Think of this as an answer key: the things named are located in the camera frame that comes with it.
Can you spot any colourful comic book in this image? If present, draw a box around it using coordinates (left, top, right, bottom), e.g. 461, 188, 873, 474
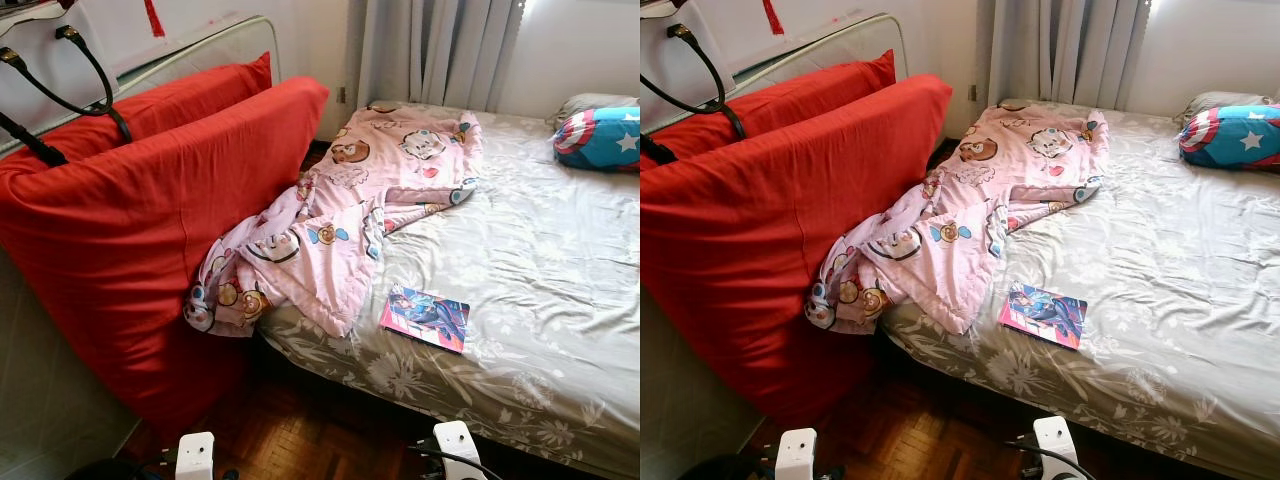
997, 282, 1089, 351
378, 285, 471, 354

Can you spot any bed with grey floral sheet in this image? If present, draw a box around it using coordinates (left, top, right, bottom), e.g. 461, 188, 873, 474
880, 98, 1280, 480
255, 98, 641, 480

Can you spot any pink cartoon blanket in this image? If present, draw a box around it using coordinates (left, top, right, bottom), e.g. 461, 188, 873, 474
183, 100, 484, 339
805, 100, 1111, 336

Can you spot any red fabric mattress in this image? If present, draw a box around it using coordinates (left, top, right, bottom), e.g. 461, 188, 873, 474
640, 73, 954, 426
640, 50, 897, 161
0, 52, 273, 173
0, 77, 331, 433

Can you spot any star striped bolster pillow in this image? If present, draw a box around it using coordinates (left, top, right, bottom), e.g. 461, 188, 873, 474
553, 105, 641, 173
1178, 103, 1280, 171

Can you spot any grey floral pillow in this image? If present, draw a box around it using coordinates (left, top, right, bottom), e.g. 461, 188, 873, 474
1180, 91, 1276, 126
555, 93, 641, 126

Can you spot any grey curtain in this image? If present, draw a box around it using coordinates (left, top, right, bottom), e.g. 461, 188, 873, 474
985, 0, 1153, 111
355, 0, 528, 113

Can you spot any black gooseneck holder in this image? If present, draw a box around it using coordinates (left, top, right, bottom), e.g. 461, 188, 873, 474
0, 25, 133, 168
640, 23, 749, 166

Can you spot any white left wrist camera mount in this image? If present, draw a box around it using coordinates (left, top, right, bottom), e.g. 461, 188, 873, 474
775, 428, 819, 480
175, 432, 216, 480

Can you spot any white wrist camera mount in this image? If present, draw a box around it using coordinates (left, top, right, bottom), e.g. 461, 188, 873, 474
775, 428, 819, 480
432, 421, 488, 480
175, 432, 216, 480
1032, 416, 1086, 480

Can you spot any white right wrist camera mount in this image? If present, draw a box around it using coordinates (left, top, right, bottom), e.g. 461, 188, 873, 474
432, 421, 488, 480
1032, 416, 1086, 480

